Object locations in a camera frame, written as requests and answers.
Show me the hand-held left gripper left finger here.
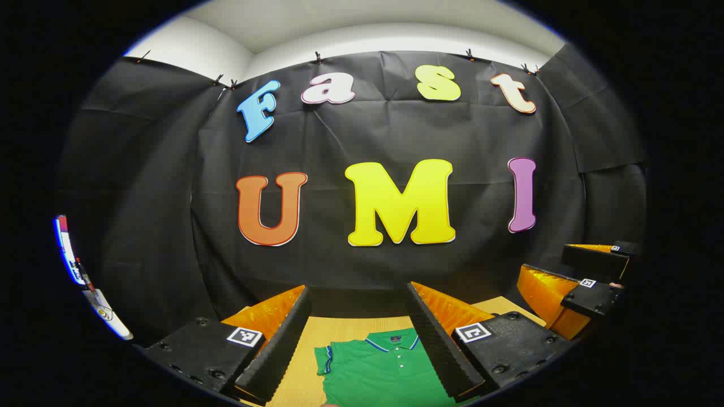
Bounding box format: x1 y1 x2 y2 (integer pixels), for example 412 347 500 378
141 284 313 405

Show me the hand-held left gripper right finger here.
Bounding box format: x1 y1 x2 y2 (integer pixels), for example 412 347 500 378
405 281 573 403

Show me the green T-shirt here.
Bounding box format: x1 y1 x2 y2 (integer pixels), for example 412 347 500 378
314 328 479 407

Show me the black backdrop cloth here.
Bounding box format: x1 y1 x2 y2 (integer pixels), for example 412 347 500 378
57 44 648 345

